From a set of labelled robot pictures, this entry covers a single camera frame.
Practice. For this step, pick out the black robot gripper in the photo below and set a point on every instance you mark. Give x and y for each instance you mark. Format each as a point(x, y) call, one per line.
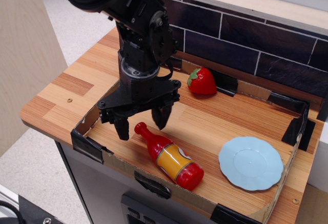
point(138, 91)

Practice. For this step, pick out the red hot sauce bottle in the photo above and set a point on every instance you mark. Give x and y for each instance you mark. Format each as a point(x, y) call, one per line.
point(177, 165)

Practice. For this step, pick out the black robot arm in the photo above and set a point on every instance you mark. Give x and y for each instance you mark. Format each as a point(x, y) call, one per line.
point(146, 44)

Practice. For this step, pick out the cardboard fence with black tape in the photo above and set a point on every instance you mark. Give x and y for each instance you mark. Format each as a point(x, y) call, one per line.
point(105, 167)

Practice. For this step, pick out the red toy strawberry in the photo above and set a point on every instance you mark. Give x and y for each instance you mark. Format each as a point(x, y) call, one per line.
point(201, 81)

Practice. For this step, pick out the grey control panel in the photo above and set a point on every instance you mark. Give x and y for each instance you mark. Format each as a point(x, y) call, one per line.
point(137, 212)

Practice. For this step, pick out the light blue plastic plate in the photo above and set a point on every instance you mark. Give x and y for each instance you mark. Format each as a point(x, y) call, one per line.
point(250, 163)

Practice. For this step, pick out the light plywood panel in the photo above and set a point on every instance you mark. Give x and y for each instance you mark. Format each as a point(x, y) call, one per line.
point(30, 59)

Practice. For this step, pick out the dark tile backsplash panel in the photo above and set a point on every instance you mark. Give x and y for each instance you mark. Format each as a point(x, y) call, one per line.
point(283, 54)

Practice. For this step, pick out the black base with cable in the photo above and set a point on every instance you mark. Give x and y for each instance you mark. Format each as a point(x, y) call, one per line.
point(25, 211)

